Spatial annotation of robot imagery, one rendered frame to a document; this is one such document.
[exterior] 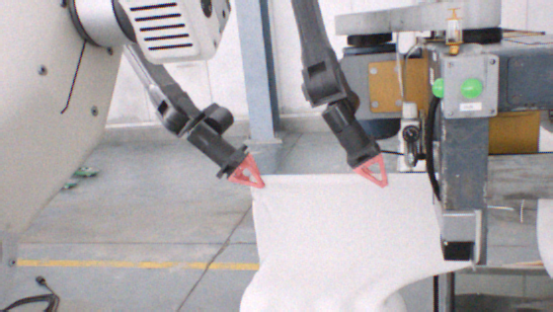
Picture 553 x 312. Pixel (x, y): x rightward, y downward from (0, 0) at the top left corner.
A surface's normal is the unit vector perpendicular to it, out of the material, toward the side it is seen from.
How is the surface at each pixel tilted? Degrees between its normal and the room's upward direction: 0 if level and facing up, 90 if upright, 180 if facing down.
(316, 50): 73
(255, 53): 90
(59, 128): 115
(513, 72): 90
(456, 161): 90
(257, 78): 90
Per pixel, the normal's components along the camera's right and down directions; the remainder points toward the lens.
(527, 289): -0.21, 0.29
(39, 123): 0.78, 0.48
